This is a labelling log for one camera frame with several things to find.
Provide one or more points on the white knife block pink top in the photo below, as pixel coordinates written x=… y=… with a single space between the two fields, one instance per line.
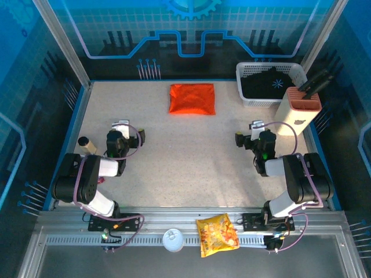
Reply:
x=292 y=118

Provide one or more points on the white plastic basket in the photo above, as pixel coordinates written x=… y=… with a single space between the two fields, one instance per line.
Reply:
x=261 y=65

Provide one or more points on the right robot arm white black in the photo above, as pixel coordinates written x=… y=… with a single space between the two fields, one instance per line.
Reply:
x=275 y=167

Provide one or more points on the black base plate left arm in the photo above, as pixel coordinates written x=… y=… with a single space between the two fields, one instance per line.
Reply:
x=130 y=221

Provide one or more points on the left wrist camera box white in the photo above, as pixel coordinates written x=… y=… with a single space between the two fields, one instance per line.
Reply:
x=123 y=128

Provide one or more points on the aluminium frame post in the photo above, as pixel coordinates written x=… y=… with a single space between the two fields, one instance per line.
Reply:
x=63 y=43
x=326 y=29

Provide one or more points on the orange t-shirt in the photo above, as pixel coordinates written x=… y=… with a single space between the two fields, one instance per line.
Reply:
x=192 y=98

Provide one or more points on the red snack packet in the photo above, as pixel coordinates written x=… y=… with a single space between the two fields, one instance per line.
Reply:
x=101 y=180

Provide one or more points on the aluminium frame rail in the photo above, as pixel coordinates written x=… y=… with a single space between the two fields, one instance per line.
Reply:
x=185 y=211

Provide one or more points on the yellow snack bag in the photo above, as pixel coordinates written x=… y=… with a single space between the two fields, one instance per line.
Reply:
x=216 y=234

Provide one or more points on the black base plate right arm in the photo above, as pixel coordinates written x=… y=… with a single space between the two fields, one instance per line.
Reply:
x=250 y=221

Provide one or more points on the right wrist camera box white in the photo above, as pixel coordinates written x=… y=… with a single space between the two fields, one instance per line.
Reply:
x=257 y=128

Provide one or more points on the white round cup lid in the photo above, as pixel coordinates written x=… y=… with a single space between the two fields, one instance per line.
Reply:
x=173 y=239

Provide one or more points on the brown bottle black cap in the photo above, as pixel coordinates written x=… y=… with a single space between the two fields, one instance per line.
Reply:
x=88 y=145

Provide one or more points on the black t-shirt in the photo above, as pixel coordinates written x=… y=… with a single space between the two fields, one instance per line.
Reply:
x=261 y=84

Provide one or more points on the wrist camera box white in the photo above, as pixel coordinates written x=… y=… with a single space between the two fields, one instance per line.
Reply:
x=257 y=128
x=123 y=128

